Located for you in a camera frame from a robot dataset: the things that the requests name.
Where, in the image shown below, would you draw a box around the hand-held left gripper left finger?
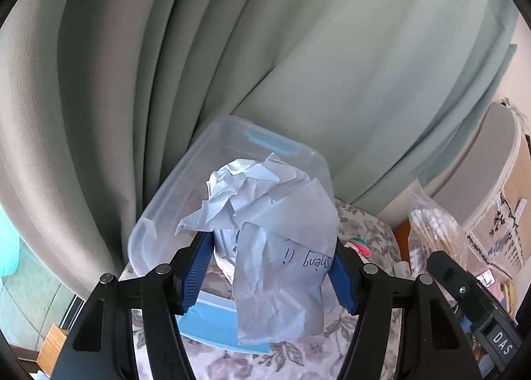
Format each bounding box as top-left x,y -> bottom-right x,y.
54,231 -> 216,380

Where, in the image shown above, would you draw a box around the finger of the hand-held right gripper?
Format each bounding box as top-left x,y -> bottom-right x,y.
426,251 -> 484,314

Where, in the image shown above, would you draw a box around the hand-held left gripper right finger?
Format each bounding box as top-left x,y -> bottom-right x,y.
328,239 -> 490,380

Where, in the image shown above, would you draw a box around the white paper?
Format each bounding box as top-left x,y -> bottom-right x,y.
175,152 -> 341,343

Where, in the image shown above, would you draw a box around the clear plastic container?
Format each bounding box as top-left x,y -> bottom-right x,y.
126,115 -> 337,281

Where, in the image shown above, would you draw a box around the blue container lid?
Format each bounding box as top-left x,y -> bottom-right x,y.
174,299 -> 272,353

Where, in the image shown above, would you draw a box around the pink and green hair clips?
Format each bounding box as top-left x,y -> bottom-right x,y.
346,237 -> 372,258

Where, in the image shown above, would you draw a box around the bag of cotton swabs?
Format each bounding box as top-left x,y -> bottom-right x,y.
407,189 -> 469,273

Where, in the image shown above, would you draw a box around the grey floral blanket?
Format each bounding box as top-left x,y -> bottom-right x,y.
120,197 -> 403,380

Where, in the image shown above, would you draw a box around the grey white pillow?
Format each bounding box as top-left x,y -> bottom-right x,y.
423,102 -> 523,231

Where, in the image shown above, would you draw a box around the light wooden board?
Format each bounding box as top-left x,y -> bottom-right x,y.
37,324 -> 69,368

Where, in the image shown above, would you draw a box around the pale green curtain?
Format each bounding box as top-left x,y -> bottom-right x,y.
0,0 -> 519,298

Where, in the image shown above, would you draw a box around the brown wooden bed frame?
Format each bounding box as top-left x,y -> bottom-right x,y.
393,226 -> 412,257

